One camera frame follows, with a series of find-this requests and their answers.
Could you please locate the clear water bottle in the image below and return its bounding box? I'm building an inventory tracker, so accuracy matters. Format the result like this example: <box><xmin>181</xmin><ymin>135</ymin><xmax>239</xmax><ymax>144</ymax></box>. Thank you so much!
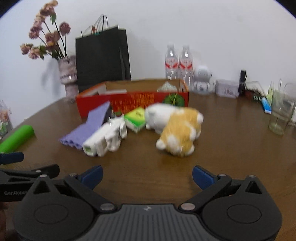
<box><xmin>165</xmin><ymin>43</ymin><xmax>179</xmax><ymax>80</ymax></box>
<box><xmin>179</xmin><ymin>45</ymin><xmax>193</xmax><ymax>89</ymax></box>

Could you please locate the dried pink flower bouquet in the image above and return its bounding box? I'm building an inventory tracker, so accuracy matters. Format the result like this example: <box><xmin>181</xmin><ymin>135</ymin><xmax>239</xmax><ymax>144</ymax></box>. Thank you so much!
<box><xmin>20</xmin><ymin>1</ymin><xmax>71</xmax><ymax>60</ymax></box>

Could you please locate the green tissue pack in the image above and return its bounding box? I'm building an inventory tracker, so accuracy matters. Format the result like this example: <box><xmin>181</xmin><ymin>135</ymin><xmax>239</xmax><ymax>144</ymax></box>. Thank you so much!
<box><xmin>124</xmin><ymin>107</ymin><xmax>146</xmax><ymax>133</ymax></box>

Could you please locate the black small bottle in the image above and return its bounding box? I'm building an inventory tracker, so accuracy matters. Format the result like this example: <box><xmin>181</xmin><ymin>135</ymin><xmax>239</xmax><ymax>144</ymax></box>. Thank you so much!
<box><xmin>238</xmin><ymin>70</ymin><xmax>247</xmax><ymax>96</ymax></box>

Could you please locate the snack bag at left edge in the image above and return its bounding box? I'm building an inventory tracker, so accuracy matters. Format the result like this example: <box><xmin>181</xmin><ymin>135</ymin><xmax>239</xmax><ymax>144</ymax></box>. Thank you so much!
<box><xmin>0</xmin><ymin>100</ymin><xmax>13</xmax><ymax>138</ymax></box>

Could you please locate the red orange cardboard box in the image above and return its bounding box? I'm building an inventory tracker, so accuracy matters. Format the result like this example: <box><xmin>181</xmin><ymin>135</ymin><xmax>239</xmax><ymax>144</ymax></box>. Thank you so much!
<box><xmin>76</xmin><ymin>79</ymin><xmax>189</xmax><ymax>118</ymax></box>

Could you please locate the blue white tube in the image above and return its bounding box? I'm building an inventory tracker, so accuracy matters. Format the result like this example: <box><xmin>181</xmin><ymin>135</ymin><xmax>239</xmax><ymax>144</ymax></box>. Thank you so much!
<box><xmin>261</xmin><ymin>97</ymin><xmax>272</xmax><ymax>114</ymax></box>

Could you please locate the black paper shopping bag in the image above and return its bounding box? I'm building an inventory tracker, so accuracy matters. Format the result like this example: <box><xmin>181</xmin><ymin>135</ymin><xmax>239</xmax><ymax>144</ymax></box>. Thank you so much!
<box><xmin>75</xmin><ymin>15</ymin><xmax>131</xmax><ymax>92</ymax></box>

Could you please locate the right clear water bottle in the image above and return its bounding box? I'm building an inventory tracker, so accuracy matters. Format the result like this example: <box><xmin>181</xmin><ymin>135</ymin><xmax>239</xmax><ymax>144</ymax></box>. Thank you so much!
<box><xmin>179</xmin><ymin>45</ymin><xmax>193</xmax><ymax>89</ymax></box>

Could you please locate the white astronaut figurine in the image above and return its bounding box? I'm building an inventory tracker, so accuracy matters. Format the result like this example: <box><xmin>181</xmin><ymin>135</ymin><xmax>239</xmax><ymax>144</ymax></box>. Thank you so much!
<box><xmin>191</xmin><ymin>65</ymin><xmax>216</xmax><ymax>95</ymax></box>

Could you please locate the red dark small box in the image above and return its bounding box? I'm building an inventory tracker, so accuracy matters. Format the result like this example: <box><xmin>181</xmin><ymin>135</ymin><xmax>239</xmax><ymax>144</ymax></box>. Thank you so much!
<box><xmin>245</xmin><ymin>90</ymin><xmax>263</xmax><ymax>102</ymax></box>

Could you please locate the green crumpled plastic bag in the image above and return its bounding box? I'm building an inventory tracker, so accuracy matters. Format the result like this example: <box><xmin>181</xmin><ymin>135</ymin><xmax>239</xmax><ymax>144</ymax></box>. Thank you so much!
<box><xmin>157</xmin><ymin>81</ymin><xmax>178</xmax><ymax>92</ymax></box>

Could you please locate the purple corrugated mat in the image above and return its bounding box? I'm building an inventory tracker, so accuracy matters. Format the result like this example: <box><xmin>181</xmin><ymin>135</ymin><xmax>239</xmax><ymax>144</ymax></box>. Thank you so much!
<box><xmin>59</xmin><ymin>101</ymin><xmax>110</xmax><ymax>150</ymax></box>

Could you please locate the orange white plush toy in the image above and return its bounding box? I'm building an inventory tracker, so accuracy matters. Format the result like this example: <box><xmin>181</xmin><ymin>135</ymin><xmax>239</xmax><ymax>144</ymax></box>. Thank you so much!
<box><xmin>144</xmin><ymin>103</ymin><xmax>204</xmax><ymax>157</ymax></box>

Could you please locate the pink textured vase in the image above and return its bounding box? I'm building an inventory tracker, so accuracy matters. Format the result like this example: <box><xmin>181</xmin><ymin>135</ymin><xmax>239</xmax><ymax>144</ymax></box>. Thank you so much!
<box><xmin>58</xmin><ymin>55</ymin><xmax>79</xmax><ymax>102</ymax></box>

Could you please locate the green cylinder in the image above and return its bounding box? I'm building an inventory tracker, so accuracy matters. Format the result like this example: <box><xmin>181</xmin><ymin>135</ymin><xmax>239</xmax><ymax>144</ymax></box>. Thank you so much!
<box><xmin>1</xmin><ymin>125</ymin><xmax>35</xmax><ymax>153</ymax></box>

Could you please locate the clear drinking glass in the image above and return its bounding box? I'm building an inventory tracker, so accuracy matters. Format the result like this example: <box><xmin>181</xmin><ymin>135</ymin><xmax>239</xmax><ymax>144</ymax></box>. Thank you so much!
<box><xmin>268</xmin><ymin>90</ymin><xmax>295</xmax><ymax>136</ymax></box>

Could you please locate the white tin box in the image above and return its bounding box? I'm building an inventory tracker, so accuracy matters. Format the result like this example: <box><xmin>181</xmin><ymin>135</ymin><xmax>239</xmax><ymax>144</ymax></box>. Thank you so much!
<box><xmin>215</xmin><ymin>79</ymin><xmax>239</xmax><ymax>98</ymax></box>

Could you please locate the left clear water bottle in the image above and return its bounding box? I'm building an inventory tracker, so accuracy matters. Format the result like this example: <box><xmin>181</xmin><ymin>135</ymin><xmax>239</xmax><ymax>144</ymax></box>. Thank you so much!
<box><xmin>165</xmin><ymin>43</ymin><xmax>179</xmax><ymax>80</ymax></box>

